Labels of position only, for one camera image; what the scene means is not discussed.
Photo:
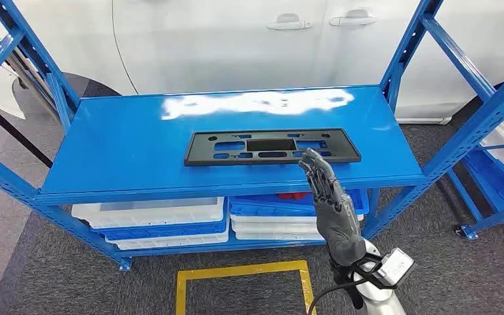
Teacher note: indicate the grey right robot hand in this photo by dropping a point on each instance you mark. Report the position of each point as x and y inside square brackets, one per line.
[336, 226]

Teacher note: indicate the black plastic plate part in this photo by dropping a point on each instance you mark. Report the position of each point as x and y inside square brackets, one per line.
[200, 152]

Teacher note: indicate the blue wheeled shelf rack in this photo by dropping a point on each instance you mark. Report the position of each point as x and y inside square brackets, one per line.
[495, 182]

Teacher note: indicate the blue metal shelf rack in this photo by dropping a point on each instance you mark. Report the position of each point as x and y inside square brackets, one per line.
[126, 143]

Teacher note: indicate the red cloth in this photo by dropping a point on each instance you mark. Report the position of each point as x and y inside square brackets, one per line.
[293, 196]

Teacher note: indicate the blue bin with red cloth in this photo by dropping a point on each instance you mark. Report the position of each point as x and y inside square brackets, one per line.
[269, 206]

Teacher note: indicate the yellow floor tape square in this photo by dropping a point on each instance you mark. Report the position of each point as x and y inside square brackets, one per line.
[234, 271]

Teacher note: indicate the blue plastic bin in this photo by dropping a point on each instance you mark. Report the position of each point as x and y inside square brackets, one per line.
[165, 229]

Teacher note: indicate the white car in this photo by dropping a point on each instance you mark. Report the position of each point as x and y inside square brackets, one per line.
[213, 43]

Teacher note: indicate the black floor strip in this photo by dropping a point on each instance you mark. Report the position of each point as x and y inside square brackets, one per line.
[13, 132]

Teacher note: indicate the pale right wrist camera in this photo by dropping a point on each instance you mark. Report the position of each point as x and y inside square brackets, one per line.
[394, 266]

